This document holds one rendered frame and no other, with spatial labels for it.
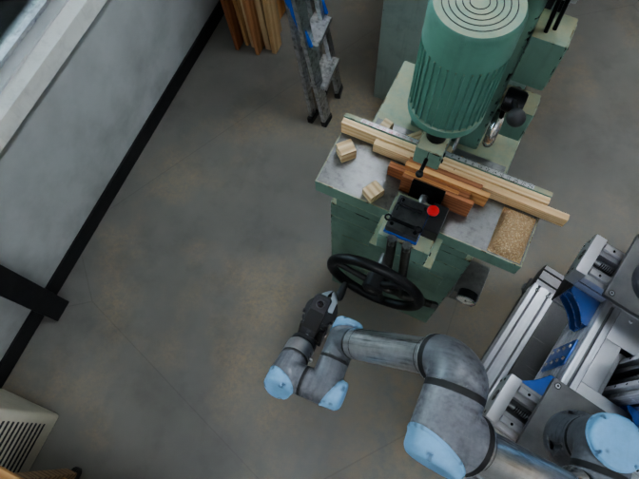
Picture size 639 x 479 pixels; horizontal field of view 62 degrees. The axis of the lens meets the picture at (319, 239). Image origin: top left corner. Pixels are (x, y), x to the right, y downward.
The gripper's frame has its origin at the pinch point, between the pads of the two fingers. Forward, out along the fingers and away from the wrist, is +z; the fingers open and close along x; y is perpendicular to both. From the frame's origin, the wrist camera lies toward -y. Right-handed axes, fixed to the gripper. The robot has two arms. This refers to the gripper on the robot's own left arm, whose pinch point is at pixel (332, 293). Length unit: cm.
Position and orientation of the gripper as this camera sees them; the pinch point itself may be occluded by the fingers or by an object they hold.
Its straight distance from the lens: 152.9
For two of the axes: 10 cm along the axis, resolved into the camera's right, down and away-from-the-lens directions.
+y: -1.9, 7.4, 6.5
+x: 9.0, 4.0, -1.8
